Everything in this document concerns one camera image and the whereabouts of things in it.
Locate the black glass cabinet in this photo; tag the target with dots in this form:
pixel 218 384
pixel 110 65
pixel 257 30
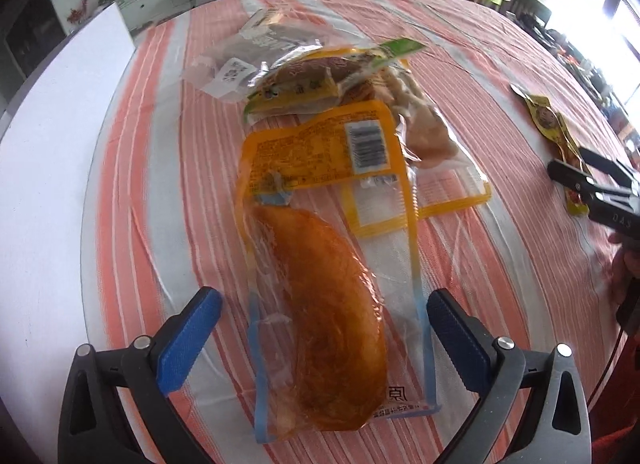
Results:
pixel 30 34

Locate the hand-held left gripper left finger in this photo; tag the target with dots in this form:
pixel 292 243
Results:
pixel 190 339

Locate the orange striped tablecloth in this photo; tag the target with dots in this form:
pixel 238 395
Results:
pixel 525 269

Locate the yellow snack packet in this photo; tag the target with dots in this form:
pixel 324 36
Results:
pixel 547 119

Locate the person's right hand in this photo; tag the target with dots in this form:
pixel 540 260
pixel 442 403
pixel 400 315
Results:
pixel 627 271

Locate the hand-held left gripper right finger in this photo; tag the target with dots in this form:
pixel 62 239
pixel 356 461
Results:
pixel 457 339

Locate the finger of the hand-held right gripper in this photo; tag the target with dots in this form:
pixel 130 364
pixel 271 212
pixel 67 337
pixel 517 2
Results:
pixel 575 179
pixel 612 166

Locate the white cardboard box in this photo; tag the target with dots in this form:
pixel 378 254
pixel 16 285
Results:
pixel 45 169

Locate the clear packet of round snacks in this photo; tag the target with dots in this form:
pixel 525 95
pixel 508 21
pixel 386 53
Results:
pixel 430 134

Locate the clear packet of brown sticks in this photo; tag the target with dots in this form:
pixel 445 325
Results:
pixel 260 44

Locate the orange meat snack packet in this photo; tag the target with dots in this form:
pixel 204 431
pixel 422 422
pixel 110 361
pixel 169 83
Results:
pixel 320 294

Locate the red flower plant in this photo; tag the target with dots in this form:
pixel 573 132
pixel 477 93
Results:
pixel 77 9

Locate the small brown and yellow packet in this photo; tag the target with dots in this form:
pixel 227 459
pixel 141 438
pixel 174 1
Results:
pixel 300 84

